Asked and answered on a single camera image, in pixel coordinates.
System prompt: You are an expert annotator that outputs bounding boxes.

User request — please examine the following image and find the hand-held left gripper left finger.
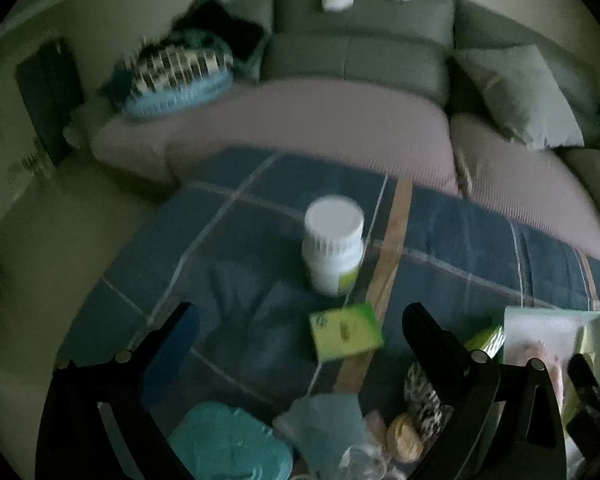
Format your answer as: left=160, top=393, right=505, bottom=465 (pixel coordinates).
left=35, top=302, right=201, bottom=480

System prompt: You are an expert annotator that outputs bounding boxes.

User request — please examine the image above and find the small green packet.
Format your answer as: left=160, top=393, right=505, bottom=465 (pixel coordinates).
left=462, top=325, right=506, bottom=358

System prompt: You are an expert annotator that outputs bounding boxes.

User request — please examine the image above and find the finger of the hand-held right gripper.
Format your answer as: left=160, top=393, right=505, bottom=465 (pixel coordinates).
left=566, top=353, right=600, bottom=403

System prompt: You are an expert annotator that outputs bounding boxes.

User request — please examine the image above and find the dark cabinet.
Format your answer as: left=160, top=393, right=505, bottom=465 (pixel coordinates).
left=15, top=40, right=86, bottom=166

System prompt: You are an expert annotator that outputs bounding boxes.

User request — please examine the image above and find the pink scrunchie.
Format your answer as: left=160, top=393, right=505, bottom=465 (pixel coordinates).
left=365, top=410, right=392, bottom=456

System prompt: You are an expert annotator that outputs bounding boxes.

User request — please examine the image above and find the grey sofa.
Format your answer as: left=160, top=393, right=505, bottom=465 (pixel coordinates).
left=65, top=0, right=600, bottom=261

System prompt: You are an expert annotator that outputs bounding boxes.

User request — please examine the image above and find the green tissue packet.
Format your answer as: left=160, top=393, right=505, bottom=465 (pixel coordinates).
left=308, top=301, right=385, bottom=362

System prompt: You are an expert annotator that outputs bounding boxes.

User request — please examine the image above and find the grey square cushion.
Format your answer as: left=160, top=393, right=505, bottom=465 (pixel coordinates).
left=560, top=147, right=600, bottom=241
left=452, top=44, right=586, bottom=151

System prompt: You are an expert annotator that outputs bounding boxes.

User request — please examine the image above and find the white shallow box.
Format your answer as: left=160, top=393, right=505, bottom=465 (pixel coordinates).
left=495, top=306, right=600, bottom=461

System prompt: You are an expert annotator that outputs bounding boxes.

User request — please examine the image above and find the blue plaid blanket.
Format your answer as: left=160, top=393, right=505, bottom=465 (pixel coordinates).
left=55, top=147, right=600, bottom=480

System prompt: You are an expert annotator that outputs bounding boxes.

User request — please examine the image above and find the dark clothing pile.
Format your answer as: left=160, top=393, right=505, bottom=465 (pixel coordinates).
left=172, top=0, right=268, bottom=81

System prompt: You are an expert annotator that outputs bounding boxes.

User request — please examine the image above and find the black and white scrunchie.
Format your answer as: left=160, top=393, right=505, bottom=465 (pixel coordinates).
left=404, top=360, right=453, bottom=431

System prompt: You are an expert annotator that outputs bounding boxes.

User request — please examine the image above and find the teal crumpled cloth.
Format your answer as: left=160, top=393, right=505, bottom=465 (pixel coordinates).
left=169, top=402, right=295, bottom=480

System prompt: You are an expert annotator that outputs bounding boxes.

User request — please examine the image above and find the white bottle with green label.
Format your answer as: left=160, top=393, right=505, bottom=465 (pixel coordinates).
left=301, top=196, right=366, bottom=297

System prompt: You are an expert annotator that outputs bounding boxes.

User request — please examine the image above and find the clear plastic wrapper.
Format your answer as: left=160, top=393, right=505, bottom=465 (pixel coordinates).
left=340, top=445, right=388, bottom=480

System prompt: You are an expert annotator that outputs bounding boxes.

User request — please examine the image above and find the pink sofa cover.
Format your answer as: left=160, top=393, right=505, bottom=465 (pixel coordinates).
left=90, top=80, right=600, bottom=261

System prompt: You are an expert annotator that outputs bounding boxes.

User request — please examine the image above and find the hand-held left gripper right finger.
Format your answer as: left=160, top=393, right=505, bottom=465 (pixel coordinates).
left=402, top=302, right=569, bottom=480

